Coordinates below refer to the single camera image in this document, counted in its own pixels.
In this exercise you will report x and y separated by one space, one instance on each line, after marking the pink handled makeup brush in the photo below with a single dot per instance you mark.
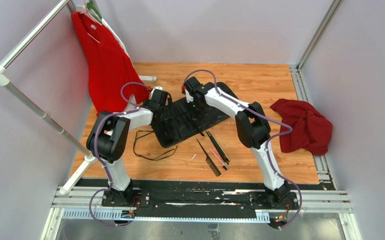
224 165

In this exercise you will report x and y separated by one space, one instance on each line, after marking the green white hangers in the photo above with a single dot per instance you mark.
89 9

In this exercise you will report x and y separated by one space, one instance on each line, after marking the black angled brush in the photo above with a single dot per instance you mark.
218 148

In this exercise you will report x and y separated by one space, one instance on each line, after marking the red hanging shirt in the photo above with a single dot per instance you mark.
112 79

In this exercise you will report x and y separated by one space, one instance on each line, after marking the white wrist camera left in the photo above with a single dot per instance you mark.
157 88

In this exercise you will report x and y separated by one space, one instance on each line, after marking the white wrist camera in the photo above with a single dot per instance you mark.
157 88
188 97

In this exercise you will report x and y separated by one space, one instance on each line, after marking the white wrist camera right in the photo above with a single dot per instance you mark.
188 97

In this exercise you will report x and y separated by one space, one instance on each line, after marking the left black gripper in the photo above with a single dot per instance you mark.
169 105

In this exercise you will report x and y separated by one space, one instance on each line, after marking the aluminium frame post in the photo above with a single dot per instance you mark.
322 27

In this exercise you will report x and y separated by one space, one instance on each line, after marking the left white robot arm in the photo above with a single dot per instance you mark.
108 138

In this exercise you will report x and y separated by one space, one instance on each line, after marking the metal clothes rack pole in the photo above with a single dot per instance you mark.
52 71

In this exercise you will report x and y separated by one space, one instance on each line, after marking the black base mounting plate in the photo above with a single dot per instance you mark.
202 199

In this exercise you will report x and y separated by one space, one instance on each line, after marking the dark red crumpled cloth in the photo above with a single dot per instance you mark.
310 129

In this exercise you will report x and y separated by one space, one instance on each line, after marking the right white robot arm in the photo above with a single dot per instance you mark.
253 131

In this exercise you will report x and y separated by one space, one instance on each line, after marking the black comb brush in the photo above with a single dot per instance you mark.
209 161

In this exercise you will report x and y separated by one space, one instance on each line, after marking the black makeup brush roll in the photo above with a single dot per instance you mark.
175 124

